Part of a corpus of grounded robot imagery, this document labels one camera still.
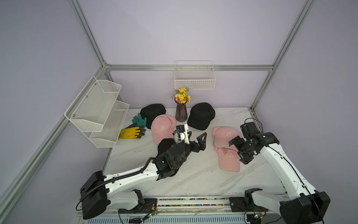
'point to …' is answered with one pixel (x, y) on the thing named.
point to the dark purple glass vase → (181, 113)
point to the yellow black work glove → (133, 132)
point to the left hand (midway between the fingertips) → (199, 135)
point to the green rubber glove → (139, 121)
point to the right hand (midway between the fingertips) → (233, 152)
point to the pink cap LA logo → (229, 159)
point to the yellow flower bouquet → (181, 96)
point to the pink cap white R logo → (162, 127)
